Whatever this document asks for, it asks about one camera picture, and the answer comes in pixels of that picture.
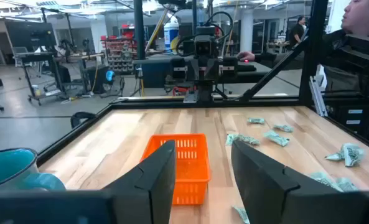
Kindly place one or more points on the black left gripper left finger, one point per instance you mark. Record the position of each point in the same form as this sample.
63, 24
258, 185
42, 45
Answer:
153, 180

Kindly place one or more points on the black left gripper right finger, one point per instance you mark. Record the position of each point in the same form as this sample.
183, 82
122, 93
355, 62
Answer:
265, 186

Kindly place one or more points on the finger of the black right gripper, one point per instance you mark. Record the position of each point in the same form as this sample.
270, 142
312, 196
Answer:
213, 71
202, 71

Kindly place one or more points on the green banknote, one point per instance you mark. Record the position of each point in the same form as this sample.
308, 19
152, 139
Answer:
276, 138
352, 154
283, 128
242, 215
246, 140
346, 184
322, 180
255, 121

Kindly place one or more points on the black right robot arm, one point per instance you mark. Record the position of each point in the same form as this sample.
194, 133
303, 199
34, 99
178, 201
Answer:
206, 93

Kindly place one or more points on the dark grey side desk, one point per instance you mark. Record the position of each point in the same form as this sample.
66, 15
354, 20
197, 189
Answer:
159, 71

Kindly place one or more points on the white and blue barrel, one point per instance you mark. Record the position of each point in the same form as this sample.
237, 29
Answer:
171, 34

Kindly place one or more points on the person's hand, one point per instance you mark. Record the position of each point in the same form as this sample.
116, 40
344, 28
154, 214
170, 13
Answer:
245, 56

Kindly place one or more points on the orange plastic basket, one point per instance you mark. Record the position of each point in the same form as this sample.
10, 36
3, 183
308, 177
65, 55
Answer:
192, 174

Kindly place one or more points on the yellow leaning pole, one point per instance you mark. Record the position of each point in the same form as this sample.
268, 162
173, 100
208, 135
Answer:
156, 29

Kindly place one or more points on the white building column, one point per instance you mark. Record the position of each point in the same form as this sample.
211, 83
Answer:
246, 31

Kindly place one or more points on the red parts shelf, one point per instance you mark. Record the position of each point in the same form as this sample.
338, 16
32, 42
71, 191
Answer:
119, 49

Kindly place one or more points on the black case with blue glow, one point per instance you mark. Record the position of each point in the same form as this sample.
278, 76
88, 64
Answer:
98, 79

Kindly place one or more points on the person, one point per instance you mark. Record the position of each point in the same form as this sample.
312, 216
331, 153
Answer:
297, 32
358, 18

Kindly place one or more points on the black equipment box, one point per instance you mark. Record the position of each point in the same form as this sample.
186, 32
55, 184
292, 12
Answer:
343, 124

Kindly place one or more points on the black rolling workbench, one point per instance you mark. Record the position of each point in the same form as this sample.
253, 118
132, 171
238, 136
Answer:
38, 57

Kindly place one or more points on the teal ceramic mug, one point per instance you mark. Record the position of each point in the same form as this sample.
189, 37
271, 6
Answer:
7, 168

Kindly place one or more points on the large black monitor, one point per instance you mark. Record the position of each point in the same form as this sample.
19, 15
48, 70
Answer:
31, 35

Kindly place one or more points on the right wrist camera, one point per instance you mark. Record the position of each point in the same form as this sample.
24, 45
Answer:
204, 45

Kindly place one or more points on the black metal table frame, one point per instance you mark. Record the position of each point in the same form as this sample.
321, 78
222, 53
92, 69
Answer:
203, 102

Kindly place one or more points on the dark vertical post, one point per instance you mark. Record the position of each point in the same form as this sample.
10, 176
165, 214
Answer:
139, 31

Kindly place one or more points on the aluminium bracket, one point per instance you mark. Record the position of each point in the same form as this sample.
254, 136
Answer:
317, 96

